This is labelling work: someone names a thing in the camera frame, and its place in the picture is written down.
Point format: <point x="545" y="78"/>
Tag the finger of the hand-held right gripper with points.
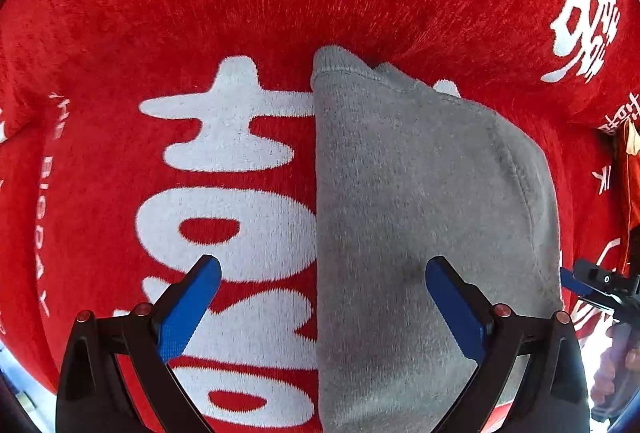
<point x="575" y="283"/>

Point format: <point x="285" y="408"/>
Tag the person's right hand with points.
<point x="602" y="373"/>

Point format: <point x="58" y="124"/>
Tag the red pillow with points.
<point x="629" y="203"/>

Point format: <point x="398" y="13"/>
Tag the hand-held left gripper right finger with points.
<point x="457" y="313"/>

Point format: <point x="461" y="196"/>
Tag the grey sweater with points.
<point x="425" y="193"/>

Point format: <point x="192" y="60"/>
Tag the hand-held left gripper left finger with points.
<point x="187" y="313"/>

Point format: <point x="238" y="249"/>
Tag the red printed blanket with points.
<point x="200" y="3"/>

